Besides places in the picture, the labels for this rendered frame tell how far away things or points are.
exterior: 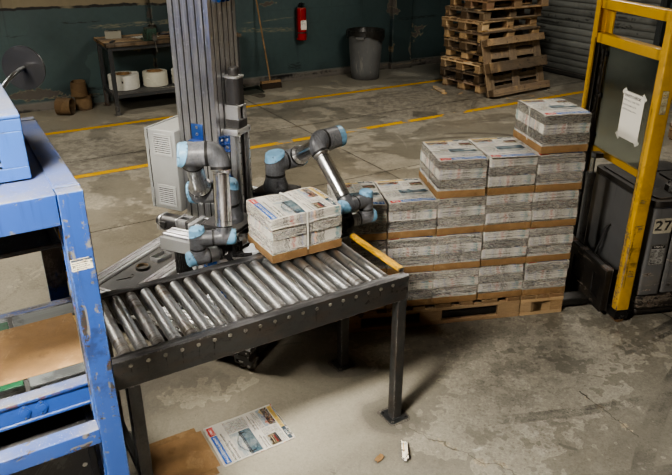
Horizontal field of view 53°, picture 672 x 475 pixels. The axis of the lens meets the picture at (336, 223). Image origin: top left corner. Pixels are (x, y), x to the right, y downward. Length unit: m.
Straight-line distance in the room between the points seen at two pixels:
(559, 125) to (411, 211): 0.95
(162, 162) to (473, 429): 2.17
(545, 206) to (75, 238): 2.80
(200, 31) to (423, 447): 2.30
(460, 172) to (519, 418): 1.34
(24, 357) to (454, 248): 2.38
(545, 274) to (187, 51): 2.48
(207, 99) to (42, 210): 1.70
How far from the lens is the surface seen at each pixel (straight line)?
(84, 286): 2.19
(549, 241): 4.22
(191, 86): 3.65
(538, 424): 3.59
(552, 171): 4.04
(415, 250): 3.91
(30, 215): 2.08
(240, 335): 2.73
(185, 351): 2.66
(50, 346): 2.78
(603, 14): 4.58
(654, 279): 4.54
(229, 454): 3.32
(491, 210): 3.98
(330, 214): 3.19
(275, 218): 3.06
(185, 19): 3.59
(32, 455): 2.49
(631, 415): 3.80
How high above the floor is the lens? 2.25
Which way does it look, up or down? 24 degrees down
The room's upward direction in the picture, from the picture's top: straight up
